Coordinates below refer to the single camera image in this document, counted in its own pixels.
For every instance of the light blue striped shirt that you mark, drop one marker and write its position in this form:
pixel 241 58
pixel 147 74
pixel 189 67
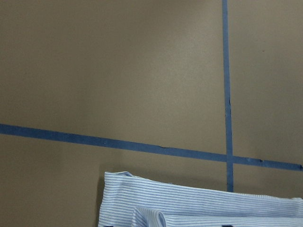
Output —
pixel 132 201

